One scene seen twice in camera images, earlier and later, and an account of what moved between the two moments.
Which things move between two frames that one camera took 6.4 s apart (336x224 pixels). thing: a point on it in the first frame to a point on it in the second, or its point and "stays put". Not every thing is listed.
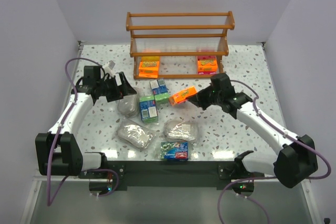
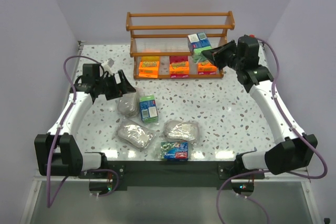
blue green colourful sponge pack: x=174 y=151 stays put
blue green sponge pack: x=160 y=91 to x=197 y=43
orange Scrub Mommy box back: x=180 y=96 to x=179 y=67
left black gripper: x=115 y=91 stays put
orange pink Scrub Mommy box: x=207 y=65 stays put
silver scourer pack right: x=181 y=130 stays put
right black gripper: x=201 y=98 to x=226 y=54
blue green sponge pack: x=148 y=108 stays put
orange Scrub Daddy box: x=148 y=67 stays put
